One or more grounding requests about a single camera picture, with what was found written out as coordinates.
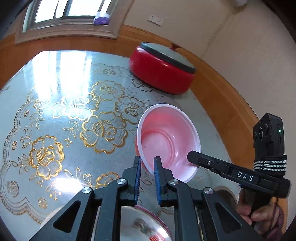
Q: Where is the red plastic bowl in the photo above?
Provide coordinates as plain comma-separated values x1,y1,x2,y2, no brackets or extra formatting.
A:
135,103,201,183

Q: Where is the grey cooker lid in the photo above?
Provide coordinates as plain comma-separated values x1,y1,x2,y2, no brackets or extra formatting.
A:
140,42,196,74

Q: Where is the white wall socket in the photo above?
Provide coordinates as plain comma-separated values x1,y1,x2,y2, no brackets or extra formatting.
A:
147,15,164,26

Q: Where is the person right hand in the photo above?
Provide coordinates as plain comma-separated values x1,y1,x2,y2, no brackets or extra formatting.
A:
236,189,280,235

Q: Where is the white power cord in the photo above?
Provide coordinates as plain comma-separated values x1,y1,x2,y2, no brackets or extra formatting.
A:
197,0,243,68

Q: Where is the black tracking camera box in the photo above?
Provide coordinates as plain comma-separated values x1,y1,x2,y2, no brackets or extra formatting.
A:
253,113,287,177

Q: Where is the floral blue tablecloth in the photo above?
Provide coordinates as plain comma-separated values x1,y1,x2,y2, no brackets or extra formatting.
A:
1,51,230,240

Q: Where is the stainless steel bowl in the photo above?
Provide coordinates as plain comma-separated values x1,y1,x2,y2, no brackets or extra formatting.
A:
214,186,237,210

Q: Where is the purple cloth on sill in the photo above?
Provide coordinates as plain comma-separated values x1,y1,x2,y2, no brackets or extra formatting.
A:
93,11,110,26

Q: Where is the red electric cooker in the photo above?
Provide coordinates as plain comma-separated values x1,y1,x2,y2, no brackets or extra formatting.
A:
129,46,195,95

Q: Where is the window with frame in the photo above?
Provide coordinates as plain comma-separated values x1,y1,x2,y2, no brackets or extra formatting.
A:
15,1,133,44

